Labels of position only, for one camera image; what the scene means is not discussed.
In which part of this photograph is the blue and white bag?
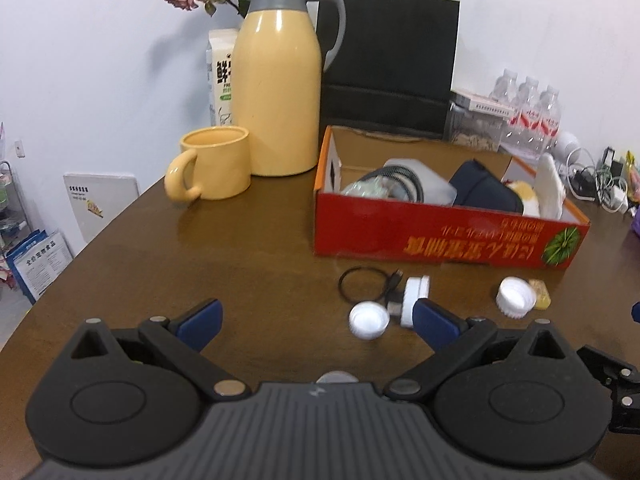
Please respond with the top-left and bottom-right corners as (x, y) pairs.
(5, 230), (73, 306)

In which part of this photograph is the grey braided cable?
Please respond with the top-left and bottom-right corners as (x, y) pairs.
(357, 167), (426, 201)

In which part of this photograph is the clear plastic container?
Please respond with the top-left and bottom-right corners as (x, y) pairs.
(382, 157), (458, 206)

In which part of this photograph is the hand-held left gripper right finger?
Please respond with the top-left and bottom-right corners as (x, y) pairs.
(382, 299), (576, 403)

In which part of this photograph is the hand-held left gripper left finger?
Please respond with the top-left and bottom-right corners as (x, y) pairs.
(62, 299), (251, 403)

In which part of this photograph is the colourful snack packet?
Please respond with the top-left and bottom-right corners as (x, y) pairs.
(622, 150), (640, 196)

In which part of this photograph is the black paper bag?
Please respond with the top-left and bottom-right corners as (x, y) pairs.
(316, 0), (461, 141)

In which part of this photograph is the yellow thermos jug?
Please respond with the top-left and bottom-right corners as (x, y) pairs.
(231, 0), (347, 177)

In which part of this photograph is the flat white box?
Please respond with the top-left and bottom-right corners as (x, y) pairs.
(450, 87), (516, 116)

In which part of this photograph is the yellow and white plush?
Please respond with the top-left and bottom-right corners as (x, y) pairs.
(507, 182), (543, 217)

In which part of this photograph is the clear wrap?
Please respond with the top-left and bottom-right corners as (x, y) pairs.
(340, 180), (396, 198)

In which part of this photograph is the white wall panel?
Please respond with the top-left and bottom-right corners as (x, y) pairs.
(62, 172), (140, 256)

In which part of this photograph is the yellow mug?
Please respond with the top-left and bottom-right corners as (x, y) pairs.
(164, 126), (252, 202)

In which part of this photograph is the yellow sponge block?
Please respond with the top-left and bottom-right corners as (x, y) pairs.
(527, 280), (552, 309)

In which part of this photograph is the white milk carton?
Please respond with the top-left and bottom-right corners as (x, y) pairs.
(205, 28), (241, 128)

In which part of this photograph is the navy zip pouch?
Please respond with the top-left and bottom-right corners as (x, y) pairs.
(447, 159), (526, 213)

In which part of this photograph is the tangle of charging cables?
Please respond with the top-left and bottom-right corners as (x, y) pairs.
(565, 147), (631, 213)

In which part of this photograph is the white ribbed bottle cap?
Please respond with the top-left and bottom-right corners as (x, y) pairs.
(496, 276), (537, 318)

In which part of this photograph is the clear jar of seeds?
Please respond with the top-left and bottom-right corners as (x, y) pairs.
(445, 100), (508, 153)

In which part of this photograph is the red cardboard box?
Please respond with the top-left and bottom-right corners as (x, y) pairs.
(313, 126), (592, 271)

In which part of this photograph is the white round desk fan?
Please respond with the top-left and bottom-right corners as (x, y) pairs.
(555, 131), (586, 171)

